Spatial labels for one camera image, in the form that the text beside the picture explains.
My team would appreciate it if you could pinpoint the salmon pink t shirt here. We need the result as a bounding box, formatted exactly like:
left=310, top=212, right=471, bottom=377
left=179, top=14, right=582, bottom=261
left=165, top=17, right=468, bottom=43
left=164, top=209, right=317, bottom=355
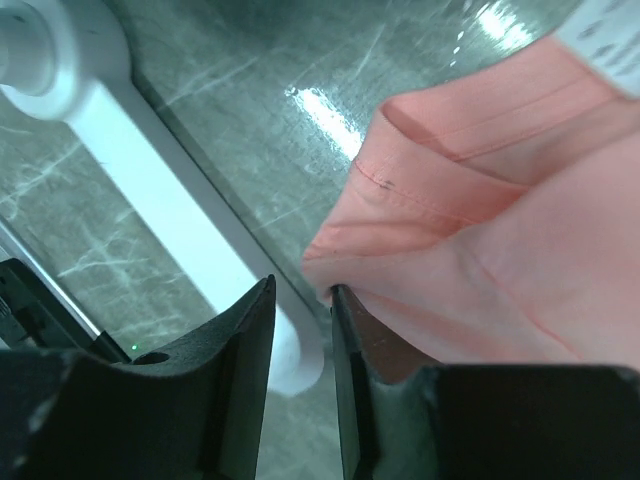
left=301, top=0, right=640, bottom=371

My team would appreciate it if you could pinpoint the aluminium rail frame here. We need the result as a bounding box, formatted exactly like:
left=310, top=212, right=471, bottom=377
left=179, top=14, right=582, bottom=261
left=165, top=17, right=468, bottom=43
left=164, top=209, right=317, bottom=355
left=0, top=219, right=104, bottom=341

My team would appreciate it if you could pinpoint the white clothes rack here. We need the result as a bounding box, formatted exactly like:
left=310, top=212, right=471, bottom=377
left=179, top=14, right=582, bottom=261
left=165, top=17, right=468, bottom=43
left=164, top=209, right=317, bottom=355
left=1, top=1, right=324, bottom=396

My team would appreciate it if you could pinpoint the black base beam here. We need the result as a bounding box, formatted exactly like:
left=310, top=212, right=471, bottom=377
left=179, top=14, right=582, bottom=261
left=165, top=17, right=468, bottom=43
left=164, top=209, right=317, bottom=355
left=1, top=259, right=130, bottom=363

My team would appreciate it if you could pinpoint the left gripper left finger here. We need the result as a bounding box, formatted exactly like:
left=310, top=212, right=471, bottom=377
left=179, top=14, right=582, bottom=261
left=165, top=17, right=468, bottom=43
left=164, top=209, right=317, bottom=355
left=1, top=277, right=276, bottom=479

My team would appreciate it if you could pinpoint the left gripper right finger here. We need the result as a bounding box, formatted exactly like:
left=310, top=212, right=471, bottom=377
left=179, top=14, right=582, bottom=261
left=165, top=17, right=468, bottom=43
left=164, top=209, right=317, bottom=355
left=331, top=286, right=639, bottom=479

